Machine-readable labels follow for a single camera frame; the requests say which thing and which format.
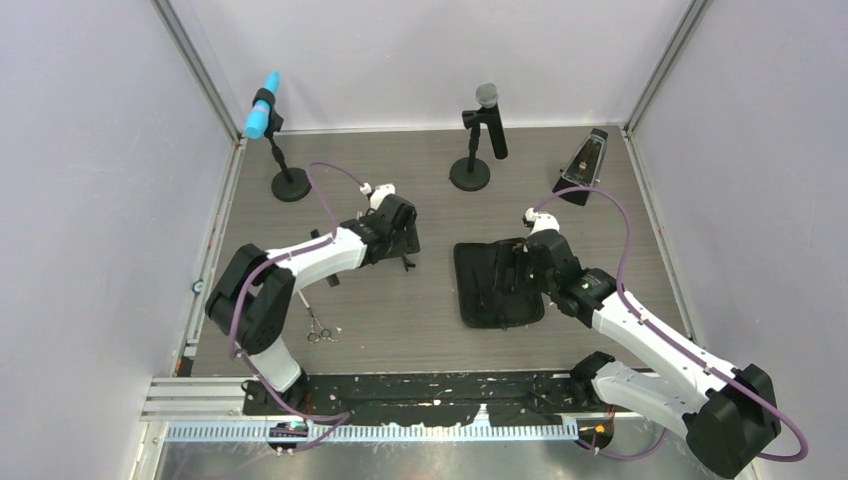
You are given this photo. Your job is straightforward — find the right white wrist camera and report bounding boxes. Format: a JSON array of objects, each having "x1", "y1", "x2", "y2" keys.
[{"x1": 522, "y1": 208, "x2": 560, "y2": 235}]

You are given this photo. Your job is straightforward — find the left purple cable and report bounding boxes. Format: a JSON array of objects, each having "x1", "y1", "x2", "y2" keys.
[{"x1": 227, "y1": 160, "x2": 372, "y2": 452}]

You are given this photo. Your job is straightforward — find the left black microphone stand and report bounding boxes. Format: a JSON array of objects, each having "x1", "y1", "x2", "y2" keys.
[{"x1": 251, "y1": 99, "x2": 313, "y2": 203}]

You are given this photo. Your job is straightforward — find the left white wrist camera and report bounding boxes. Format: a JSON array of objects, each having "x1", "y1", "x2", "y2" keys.
[{"x1": 359, "y1": 182, "x2": 396, "y2": 210}]

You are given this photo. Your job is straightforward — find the right black microphone stand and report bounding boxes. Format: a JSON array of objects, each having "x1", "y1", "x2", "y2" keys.
[{"x1": 449, "y1": 110, "x2": 490, "y2": 192}]

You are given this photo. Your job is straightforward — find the black zipper tool case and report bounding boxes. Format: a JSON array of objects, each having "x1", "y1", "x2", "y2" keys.
[{"x1": 453, "y1": 237, "x2": 545, "y2": 330}]

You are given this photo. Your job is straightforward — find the black microphone stand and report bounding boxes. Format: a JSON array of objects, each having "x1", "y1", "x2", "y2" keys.
[
  {"x1": 449, "y1": 110, "x2": 490, "y2": 192},
  {"x1": 251, "y1": 99, "x2": 313, "y2": 203}
]

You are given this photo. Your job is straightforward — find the silver cutting scissors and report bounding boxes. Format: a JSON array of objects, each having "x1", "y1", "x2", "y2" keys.
[{"x1": 297, "y1": 291, "x2": 335, "y2": 344}]

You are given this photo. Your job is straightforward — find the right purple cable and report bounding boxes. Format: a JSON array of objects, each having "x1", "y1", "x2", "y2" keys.
[{"x1": 529, "y1": 185, "x2": 810, "y2": 463}]

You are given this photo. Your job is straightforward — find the purple cable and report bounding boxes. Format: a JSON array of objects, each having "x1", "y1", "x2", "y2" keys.
[
  {"x1": 529, "y1": 185, "x2": 810, "y2": 463},
  {"x1": 227, "y1": 160, "x2": 372, "y2": 452}
]

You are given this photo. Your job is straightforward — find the black metronome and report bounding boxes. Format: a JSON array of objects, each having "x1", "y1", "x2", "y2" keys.
[{"x1": 552, "y1": 128, "x2": 608, "y2": 193}]

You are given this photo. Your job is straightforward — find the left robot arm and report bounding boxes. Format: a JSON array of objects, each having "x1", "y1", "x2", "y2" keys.
[{"x1": 205, "y1": 191, "x2": 420, "y2": 414}]

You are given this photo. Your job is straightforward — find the black grey microphone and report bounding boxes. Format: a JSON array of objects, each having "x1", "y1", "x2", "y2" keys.
[{"x1": 475, "y1": 83, "x2": 508, "y2": 160}]

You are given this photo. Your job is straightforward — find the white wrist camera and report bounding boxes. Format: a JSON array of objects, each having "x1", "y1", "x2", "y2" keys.
[
  {"x1": 359, "y1": 182, "x2": 396, "y2": 210},
  {"x1": 522, "y1": 208, "x2": 560, "y2": 235}
]

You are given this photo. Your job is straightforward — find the black comb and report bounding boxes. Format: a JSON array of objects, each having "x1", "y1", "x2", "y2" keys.
[{"x1": 310, "y1": 229, "x2": 340, "y2": 288}]

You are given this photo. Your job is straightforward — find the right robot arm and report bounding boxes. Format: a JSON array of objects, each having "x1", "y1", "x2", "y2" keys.
[{"x1": 494, "y1": 229, "x2": 781, "y2": 479}]

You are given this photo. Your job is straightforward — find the black hair clip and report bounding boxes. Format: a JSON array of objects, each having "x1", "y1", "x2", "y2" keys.
[
  {"x1": 472, "y1": 268, "x2": 487, "y2": 311},
  {"x1": 401, "y1": 255, "x2": 417, "y2": 272}
]

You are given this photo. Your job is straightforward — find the blue microphone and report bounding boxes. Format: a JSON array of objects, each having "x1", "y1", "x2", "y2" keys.
[{"x1": 244, "y1": 71, "x2": 283, "y2": 139}]

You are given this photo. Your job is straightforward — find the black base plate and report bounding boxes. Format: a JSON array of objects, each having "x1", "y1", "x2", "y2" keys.
[{"x1": 282, "y1": 370, "x2": 620, "y2": 427}]

